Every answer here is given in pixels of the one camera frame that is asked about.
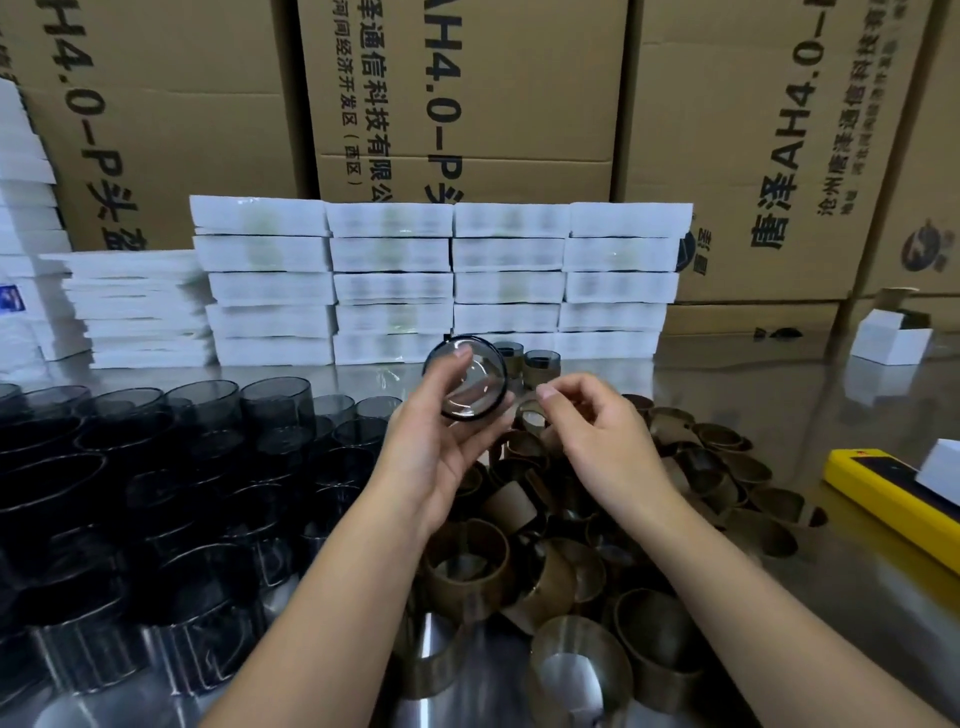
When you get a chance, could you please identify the person's right hand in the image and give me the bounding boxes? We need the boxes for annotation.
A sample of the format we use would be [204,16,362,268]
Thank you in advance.
[535,373,678,528]

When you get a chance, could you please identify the person's left hand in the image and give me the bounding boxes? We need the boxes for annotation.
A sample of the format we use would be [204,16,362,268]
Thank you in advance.
[366,345,520,531]

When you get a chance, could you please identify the clear glass cup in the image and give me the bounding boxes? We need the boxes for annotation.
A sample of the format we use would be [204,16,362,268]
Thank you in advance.
[423,336,510,422]

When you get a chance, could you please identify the brown paper ring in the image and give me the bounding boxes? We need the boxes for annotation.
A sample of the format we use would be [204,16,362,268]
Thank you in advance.
[514,388,558,444]

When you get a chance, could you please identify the person's right forearm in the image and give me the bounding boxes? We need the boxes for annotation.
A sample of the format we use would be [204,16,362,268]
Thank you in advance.
[596,491,957,728]

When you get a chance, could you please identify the person's left forearm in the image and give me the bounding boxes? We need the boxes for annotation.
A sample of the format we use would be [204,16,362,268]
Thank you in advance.
[198,486,445,728]

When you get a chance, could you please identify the pile of brown paper sleeves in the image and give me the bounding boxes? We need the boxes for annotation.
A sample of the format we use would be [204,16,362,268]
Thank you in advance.
[393,393,830,728]

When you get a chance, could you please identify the low plain cardboard box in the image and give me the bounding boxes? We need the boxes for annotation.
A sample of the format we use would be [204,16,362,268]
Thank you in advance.
[846,294,960,336]
[660,300,843,339]

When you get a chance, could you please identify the large printed cardboard box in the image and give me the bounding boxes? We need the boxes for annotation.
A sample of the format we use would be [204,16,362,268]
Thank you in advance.
[0,0,320,255]
[855,0,960,300]
[296,0,633,205]
[611,0,942,306]

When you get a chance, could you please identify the stack of flat white cartons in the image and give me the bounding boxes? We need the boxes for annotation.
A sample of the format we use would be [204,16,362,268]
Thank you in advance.
[39,249,220,370]

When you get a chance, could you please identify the group of dark glass cups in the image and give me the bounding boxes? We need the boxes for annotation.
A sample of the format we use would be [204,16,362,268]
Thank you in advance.
[0,376,410,728]

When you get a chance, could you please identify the small open white box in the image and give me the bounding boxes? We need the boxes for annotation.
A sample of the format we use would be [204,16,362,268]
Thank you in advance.
[850,288,936,367]

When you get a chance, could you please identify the yellow flat box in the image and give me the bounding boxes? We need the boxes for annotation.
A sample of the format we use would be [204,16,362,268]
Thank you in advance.
[822,447,960,577]

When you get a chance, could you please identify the small closed white box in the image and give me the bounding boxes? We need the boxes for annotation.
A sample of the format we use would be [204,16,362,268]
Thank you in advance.
[915,438,960,489]

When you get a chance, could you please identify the tall stack of white packets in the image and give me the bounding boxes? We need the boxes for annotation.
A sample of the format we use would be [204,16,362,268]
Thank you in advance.
[0,75,91,385]

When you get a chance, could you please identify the wall of wrapped white boxes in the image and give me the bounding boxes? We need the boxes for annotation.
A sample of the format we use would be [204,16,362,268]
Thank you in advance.
[189,195,695,367]

